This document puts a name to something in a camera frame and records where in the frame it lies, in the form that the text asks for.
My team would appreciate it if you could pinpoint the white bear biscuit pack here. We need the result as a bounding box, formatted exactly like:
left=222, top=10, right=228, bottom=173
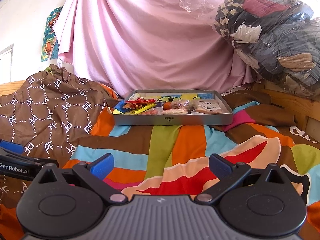
left=193, top=99, right=223, bottom=114

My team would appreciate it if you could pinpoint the yellow snack bar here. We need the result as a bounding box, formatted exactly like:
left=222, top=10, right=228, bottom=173
left=128, top=103, right=156, bottom=115

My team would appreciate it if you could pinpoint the pink round pastry pack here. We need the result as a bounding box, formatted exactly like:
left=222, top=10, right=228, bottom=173
left=163, top=108, right=188, bottom=115

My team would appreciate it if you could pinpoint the pink sausage pack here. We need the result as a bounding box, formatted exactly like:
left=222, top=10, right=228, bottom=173
left=141, top=108, right=161, bottom=115

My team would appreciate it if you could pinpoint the small orange fruit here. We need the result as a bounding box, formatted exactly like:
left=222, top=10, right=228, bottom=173
left=163, top=102, right=172, bottom=110

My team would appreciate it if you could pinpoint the red white snack packet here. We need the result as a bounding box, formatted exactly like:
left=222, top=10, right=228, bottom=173
left=123, top=98, right=156, bottom=109

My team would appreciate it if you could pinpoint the green label biscuit pack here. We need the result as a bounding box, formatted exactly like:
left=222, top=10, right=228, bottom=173
left=170, top=99, right=192, bottom=109

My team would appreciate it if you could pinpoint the brown PF patterned cloth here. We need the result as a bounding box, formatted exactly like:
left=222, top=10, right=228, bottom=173
left=0, top=63, right=119, bottom=210

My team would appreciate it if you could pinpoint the colourful striped bed cover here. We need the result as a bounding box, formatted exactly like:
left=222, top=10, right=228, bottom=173
left=62, top=92, right=319, bottom=239

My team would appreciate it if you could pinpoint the grey tray with cartoon lining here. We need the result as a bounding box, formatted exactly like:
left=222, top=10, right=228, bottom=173
left=108, top=89, right=233, bottom=126

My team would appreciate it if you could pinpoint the pink draped sheet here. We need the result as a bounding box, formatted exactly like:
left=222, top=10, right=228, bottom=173
left=54, top=0, right=254, bottom=95

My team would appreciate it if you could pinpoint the colourful cartoon wall poster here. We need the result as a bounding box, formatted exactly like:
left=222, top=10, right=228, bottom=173
left=41, top=6, right=63, bottom=62

